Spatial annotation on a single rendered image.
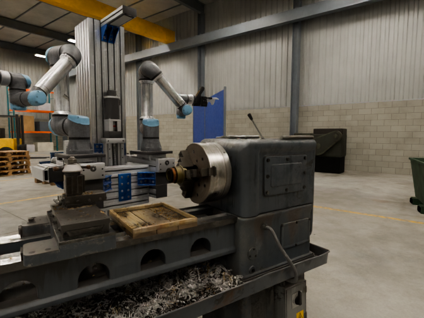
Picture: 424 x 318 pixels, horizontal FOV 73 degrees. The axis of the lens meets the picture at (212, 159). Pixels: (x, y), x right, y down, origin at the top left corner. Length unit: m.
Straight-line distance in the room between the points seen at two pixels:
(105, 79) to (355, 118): 10.06
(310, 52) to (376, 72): 2.50
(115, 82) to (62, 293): 1.40
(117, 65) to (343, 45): 10.44
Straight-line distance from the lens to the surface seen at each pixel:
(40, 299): 1.24
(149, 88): 2.22
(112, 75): 2.15
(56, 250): 1.10
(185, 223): 1.29
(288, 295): 1.79
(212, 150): 1.41
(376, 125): 11.27
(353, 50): 11.82
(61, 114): 1.94
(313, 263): 1.81
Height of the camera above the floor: 1.28
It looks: 5 degrees down
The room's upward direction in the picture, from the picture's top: straight up
